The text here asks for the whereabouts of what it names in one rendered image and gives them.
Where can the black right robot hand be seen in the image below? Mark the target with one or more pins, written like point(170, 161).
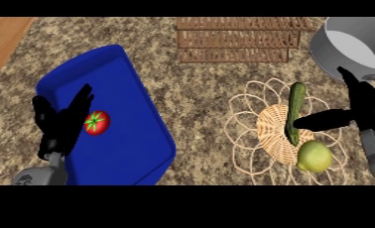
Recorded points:
point(351, 113)

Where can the grey metal pot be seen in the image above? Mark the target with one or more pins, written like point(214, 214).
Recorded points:
point(345, 48)

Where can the blue plastic tray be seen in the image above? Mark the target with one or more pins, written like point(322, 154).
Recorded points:
point(105, 116)

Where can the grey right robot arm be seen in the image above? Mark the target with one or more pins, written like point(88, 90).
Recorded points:
point(367, 149)

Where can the red tomato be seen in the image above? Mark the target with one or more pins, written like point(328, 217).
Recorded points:
point(96, 123)

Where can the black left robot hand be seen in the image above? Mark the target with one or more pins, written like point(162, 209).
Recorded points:
point(60, 123)

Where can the long green squash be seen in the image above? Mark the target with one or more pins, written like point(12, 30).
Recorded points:
point(295, 106)

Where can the woven wicker placemat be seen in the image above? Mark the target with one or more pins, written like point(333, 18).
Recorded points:
point(288, 133)

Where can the brown tiered shelf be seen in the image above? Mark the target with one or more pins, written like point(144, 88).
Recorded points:
point(239, 40)

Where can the yellow-green lime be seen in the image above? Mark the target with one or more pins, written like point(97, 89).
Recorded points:
point(313, 156)

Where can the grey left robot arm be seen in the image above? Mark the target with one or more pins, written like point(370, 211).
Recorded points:
point(43, 170)

